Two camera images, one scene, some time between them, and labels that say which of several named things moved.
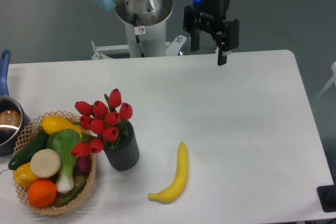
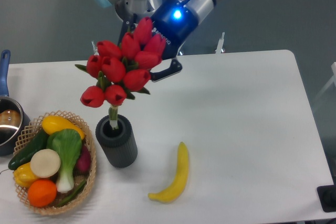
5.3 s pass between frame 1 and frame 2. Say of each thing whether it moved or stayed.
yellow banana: stayed
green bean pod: stayed
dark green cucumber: stayed
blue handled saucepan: stayed
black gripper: moved
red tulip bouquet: moved
